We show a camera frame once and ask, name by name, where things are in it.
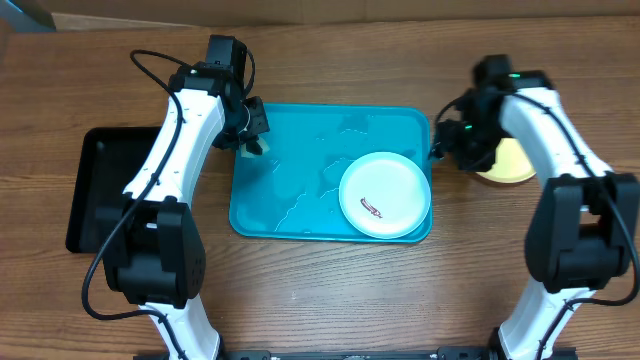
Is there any black rectangular bin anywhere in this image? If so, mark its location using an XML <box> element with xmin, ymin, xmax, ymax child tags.
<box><xmin>66</xmin><ymin>127</ymin><xmax>159</xmax><ymax>253</ymax></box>

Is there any yellow-green plate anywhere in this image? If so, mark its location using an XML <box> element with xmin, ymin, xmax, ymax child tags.
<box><xmin>478</xmin><ymin>138</ymin><xmax>536</xmax><ymax>184</ymax></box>

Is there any green sponge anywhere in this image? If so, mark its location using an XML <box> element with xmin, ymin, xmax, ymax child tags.
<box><xmin>240</xmin><ymin>137</ymin><xmax>270</xmax><ymax>158</ymax></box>

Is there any light blue plate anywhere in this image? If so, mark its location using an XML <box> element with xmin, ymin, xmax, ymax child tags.
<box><xmin>338</xmin><ymin>152</ymin><xmax>432</xmax><ymax>240</ymax></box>

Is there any cardboard strip at back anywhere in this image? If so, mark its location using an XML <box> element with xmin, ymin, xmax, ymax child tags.
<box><xmin>40</xmin><ymin>0</ymin><xmax>639</xmax><ymax>26</ymax></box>

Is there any teal plastic tray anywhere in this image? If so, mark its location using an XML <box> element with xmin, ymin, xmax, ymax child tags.
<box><xmin>229</xmin><ymin>103</ymin><xmax>431</xmax><ymax>243</ymax></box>

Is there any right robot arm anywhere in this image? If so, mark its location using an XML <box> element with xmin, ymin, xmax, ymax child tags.
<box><xmin>429</xmin><ymin>55</ymin><xmax>639</xmax><ymax>359</ymax></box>

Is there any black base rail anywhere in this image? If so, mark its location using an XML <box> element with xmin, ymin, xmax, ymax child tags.
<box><xmin>133</xmin><ymin>345</ymin><xmax>579</xmax><ymax>360</ymax></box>

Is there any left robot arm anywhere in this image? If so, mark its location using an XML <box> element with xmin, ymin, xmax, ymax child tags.
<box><xmin>81</xmin><ymin>35</ymin><xmax>269</xmax><ymax>359</ymax></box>

